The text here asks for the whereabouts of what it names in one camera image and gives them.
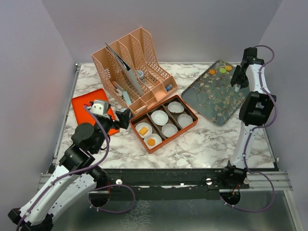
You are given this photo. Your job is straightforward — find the blue white lidded jar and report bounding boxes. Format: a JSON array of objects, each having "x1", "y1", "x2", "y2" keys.
[{"x1": 136, "y1": 70, "x2": 145, "y2": 82}]

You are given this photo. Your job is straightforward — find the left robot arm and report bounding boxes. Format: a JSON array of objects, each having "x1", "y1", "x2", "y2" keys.
[{"x1": 8, "y1": 105, "x2": 130, "y2": 231}]

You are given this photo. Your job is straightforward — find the white paper cupcake liner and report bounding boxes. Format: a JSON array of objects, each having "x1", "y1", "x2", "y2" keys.
[
  {"x1": 167, "y1": 101, "x2": 184, "y2": 114},
  {"x1": 161, "y1": 123, "x2": 178, "y2": 138},
  {"x1": 135, "y1": 122, "x2": 153, "y2": 139},
  {"x1": 151, "y1": 110, "x2": 169, "y2": 126},
  {"x1": 177, "y1": 114, "x2": 193, "y2": 128},
  {"x1": 144, "y1": 133, "x2": 162, "y2": 149}
]

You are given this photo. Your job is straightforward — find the floral teal serving tray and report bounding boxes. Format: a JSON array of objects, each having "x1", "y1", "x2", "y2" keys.
[{"x1": 181, "y1": 60, "x2": 250, "y2": 126}]

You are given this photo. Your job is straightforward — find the green macaron cookie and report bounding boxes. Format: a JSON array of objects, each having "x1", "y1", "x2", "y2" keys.
[{"x1": 219, "y1": 68, "x2": 227, "y2": 74}]

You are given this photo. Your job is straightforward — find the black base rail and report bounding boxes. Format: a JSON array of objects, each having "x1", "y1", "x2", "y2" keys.
[{"x1": 47, "y1": 167, "x2": 251, "y2": 202}]

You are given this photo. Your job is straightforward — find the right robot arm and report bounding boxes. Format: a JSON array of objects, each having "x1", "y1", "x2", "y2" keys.
[{"x1": 221, "y1": 45, "x2": 277, "y2": 188}]

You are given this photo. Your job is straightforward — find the peach plastic desk organizer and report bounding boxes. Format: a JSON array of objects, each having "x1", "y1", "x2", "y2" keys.
[{"x1": 92, "y1": 27, "x2": 178, "y2": 117}]

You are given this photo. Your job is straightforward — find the orange tin lid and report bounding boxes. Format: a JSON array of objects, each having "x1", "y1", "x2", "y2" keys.
[{"x1": 71, "y1": 89, "x2": 108, "y2": 125}]

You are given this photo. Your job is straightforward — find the orange cookie tin box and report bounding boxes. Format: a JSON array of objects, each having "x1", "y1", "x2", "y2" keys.
[{"x1": 130, "y1": 95, "x2": 198, "y2": 154}]

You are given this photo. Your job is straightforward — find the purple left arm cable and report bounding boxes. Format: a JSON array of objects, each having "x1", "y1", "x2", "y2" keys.
[{"x1": 14, "y1": 104, "x2": 136, "y2": 231}]

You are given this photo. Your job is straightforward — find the round orange chip cookie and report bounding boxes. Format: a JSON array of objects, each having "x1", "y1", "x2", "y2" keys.
[{"x1": 147, "y1": 138, "x2": 156, "y2": 147}]

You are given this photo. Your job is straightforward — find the grey folder booklet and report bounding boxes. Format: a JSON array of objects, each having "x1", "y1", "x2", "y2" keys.
[{"x1": 106, "y1": 43, "x2": 144, "y2": 96}]

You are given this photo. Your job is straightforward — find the rectangular yellow cracker cookie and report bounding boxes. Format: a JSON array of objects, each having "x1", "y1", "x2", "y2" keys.
[{"x1": 139, "y1": 127, "x2": 148, "y2": 136}]

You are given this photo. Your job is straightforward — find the steel serving tongs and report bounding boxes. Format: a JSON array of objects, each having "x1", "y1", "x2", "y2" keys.
[{"x1": 234, "y1": 84, "x2": 241, "y2": 92}]

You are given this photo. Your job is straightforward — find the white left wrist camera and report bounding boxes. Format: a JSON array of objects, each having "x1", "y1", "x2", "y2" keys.
[{"x1": 90, "y1": 100, "x2": 111, "y2": 118}]

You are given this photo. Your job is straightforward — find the light blue eraser case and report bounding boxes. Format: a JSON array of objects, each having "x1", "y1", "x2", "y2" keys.
[{"x1": 123, "y1": 91, "x2": 132, "y2": 105}]

